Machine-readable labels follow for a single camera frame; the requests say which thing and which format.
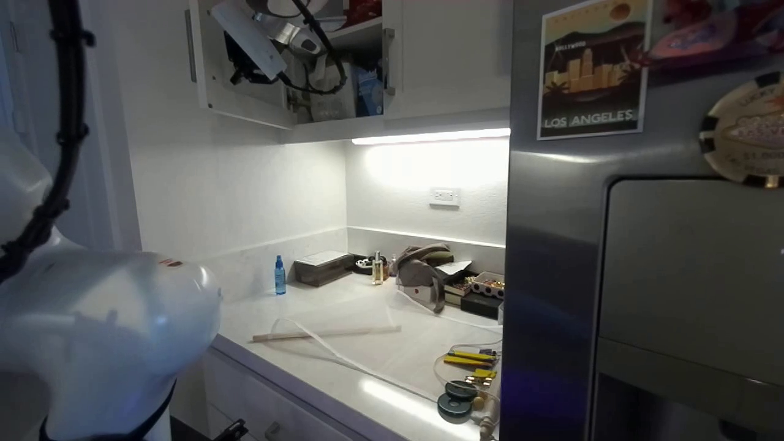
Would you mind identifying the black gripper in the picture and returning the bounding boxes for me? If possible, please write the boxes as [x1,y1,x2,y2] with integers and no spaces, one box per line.
[223,33,278,89]

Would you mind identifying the silver cabinet door handle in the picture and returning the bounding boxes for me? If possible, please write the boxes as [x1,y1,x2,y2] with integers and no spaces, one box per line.
[182,7,202,85]

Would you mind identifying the refrigerator door handle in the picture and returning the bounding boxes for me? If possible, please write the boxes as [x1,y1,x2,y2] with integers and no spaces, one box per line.
[382,27,400,98]

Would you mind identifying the under-cabinet light strip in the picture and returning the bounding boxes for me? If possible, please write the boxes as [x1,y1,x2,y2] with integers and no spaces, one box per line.
[351,125,517,149]

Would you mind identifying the white base cabinet drawer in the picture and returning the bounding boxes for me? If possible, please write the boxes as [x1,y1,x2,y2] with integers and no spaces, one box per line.
[169,338,395,441]

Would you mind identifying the blue packet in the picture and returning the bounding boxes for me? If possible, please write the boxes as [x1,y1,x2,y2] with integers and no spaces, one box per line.
[351,63,388,118]

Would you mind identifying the blue plastic bottle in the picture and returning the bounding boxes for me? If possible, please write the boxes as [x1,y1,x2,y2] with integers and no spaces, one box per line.
[272,253,289,300]

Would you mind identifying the small amber bottle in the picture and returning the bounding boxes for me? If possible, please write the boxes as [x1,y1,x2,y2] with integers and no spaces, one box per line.
[371,251,389,286]

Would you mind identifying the brown crumpled cloth pile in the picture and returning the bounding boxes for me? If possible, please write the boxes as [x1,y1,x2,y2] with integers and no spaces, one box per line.
[392,242,456,279]

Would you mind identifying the rolled white paper tube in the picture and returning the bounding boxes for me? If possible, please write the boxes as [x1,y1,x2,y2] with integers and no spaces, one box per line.
[251,323,404,345]

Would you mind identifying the grey crumpled bag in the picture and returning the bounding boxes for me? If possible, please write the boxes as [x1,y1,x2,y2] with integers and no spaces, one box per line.
[398,257,450,317]

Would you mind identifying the black box with holes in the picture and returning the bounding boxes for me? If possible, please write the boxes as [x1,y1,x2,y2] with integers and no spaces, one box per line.
[460,273,507,321]

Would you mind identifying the Los Angeles poster magnet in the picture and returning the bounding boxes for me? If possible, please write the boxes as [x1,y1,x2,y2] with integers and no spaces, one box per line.
[535,0,657,143]

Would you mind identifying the stainless steel refrigerator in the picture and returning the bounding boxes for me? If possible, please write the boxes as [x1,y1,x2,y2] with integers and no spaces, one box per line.
[501,0,784,441]

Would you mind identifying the dark tape roll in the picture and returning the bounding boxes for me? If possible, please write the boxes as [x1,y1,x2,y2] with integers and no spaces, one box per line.
[437,394,477,423]
[443,379,481,404]

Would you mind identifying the small yellow object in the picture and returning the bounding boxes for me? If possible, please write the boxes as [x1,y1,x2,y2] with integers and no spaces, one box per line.
[465,368,503,387]

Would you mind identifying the red pink fridge magnet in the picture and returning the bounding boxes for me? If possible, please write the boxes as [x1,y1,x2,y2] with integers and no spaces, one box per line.
[649,0,784,83]

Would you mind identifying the refrigerator dispenser panel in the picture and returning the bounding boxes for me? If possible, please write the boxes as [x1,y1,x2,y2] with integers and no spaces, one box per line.
[589,177,784,441]

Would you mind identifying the round poker chip magnet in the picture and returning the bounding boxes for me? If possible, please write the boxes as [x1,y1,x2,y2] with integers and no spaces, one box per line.
[699,72,784,191]

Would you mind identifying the white wall cabinet frame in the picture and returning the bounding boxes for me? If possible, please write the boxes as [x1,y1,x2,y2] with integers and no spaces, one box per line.
[280,0,517,144]

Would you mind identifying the white wall outlet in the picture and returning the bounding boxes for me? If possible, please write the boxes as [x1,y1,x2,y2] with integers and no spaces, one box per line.
[430,186,465,212]

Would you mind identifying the black drawer handle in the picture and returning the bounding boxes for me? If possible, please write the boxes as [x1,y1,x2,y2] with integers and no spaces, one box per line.
[214,417,252,441]

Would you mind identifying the yellow handled pliers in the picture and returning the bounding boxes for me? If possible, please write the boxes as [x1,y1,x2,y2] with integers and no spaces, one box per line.
[442,345,503,373]

